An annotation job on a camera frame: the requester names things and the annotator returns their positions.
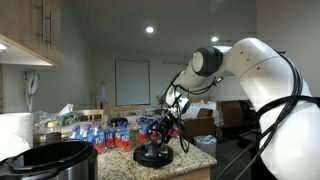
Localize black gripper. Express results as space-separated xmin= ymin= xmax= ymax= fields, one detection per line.
xmin=155 ymin=113 xmax=177 ymax=144

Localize black cooker lid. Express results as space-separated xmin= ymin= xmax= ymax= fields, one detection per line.
xmin=133 ymin=139 xmax=174 ymax=169

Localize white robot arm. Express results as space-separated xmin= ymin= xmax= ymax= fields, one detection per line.
xmin=161 ymin=38 xmax=320 ymax=180

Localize water bottle near cooker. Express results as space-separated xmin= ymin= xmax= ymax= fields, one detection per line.
xmin=94 ymin=124 xmax=105 ymax=153

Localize steel pressure cooker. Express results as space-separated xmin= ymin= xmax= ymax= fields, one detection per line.
xmin=0 ymin=141 xmax=98 ymax=180

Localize water bottle right end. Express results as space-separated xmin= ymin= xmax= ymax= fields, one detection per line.
xmin=171 ymin=127 xmax=179 ymax=138

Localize water bottle front centre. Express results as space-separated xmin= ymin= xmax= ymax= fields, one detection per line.
xmin=121 ymin=124 xmax=130 ymax=151

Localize granite kitchen counter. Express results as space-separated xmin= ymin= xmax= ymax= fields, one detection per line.
xmin=97 ymin=125 xmax=217 ymax=180

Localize trash bin with bag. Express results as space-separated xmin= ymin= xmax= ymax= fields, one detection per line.
xmin=194 ymin=135 xmax=217 ymax=157

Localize wooden chair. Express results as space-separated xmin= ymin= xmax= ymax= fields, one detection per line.
xmin=77 ymin=109 xmax=104 ymax=121

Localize tissue box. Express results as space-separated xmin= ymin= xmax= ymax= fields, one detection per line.
xmin=57 ymin=104 xmax=81 ymax=126

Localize glass jar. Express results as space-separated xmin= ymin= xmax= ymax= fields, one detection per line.
xmin=46 ymin=121 xmax=61 ymax=144

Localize paper towel roll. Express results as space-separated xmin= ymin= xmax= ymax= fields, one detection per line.
xmin=0 ymin=113 xmax=33 ymax=160

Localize upper wooden cabinet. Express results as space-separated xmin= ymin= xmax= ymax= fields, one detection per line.
xmin=0 ymin=0 xmax=62 ymax=67

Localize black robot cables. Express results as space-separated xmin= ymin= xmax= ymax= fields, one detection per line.
xmin=216 ymin=49 xmax=320 ymax=180

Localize wall telephone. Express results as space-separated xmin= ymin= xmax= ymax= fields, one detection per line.
xmin=25 ymin=70 xmax=40 ymax=112

